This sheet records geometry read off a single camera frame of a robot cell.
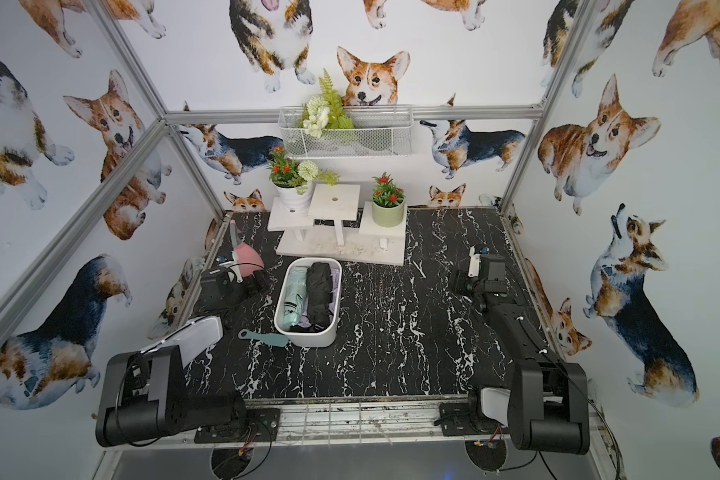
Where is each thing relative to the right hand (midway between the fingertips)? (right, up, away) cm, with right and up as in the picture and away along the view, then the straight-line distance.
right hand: (458, 271), depth 88 cm
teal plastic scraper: (-56, -20, -1) cm, 60 cm away
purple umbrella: (-36, -6, -4) cm, 37 cm away
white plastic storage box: (-45, -18, -6) cm, 49 cm away
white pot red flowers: (-49, +27, 0) cm, 56 cm away
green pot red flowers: (-21, +20, -2) cm, 29 cm away
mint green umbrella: (-46, -6, -6) cm, 47 cm away
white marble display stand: (-43, +13, +28) cm, 53 cm away
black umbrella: (-40, -6, -6) cm, 41 cm away
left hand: (-62, +1, +3) cm, 63 cm away
